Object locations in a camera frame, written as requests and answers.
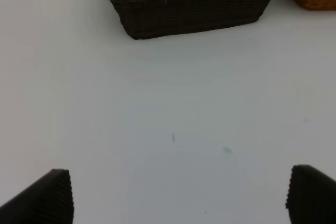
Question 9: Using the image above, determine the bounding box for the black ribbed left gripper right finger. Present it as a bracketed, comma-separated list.
[285, 165, 335, 223]

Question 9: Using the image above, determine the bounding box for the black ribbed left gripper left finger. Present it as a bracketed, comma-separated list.
[1, 169, 75, 224]

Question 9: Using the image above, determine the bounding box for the dark brown wicker basket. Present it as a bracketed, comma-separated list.
[109, 0, 270, 39]

